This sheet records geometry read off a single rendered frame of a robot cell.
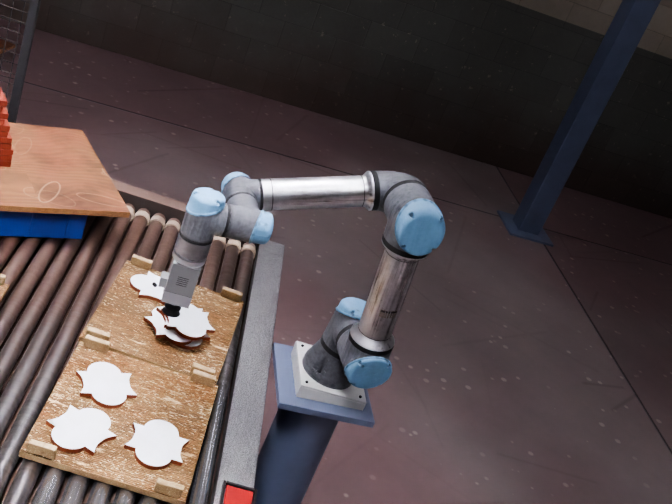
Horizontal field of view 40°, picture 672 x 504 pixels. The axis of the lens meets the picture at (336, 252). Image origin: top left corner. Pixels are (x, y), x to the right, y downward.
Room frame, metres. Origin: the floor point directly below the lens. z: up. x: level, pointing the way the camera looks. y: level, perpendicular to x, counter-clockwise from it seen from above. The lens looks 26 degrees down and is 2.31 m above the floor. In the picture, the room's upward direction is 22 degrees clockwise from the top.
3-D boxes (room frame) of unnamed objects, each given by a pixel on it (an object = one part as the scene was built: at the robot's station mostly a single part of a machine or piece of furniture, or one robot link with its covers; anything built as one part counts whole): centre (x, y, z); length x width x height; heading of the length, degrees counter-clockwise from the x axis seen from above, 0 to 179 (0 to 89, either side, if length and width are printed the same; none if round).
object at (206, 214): (1.78, 0.30, 1.38); 0.09 x 0.08 x 0.11; 114
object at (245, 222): (1.84, 0.21, 1.38); 0.11 x 0.11 x 0.08; 24
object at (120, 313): (2.03, 0.34, 0.93); 0.41 x 0.35 x 0.02; 5
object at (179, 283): (1.78, 0.31, 1.23); 0.10 x 0.09 x 0.16; 104
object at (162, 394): (1.62, 0.29, 0.93); 0.41 x 0.35 x 0.02; 7
